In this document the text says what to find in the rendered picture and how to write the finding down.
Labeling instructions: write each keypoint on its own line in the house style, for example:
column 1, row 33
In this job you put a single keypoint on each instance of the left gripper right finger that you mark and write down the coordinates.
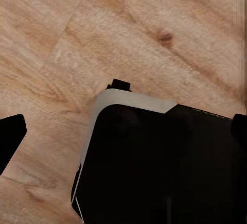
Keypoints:
column 239, row 130

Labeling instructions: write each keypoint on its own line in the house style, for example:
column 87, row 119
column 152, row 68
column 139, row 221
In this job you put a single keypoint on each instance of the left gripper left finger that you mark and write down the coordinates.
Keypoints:
column 12, row 131

